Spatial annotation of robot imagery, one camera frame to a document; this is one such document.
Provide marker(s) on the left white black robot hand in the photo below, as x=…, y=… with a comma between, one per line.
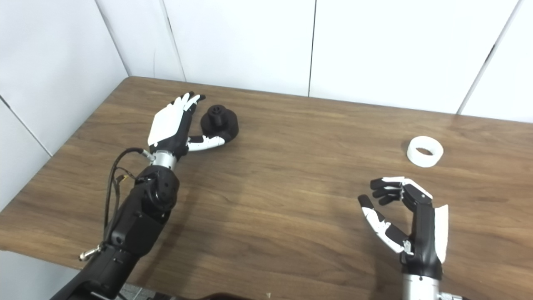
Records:
x=170, y=121

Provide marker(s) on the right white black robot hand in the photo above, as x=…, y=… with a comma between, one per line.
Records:
x=422, y=233

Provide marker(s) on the round black part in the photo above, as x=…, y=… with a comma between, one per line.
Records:
x=227, y=125

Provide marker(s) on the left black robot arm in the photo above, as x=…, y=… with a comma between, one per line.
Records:
x=137, y=221

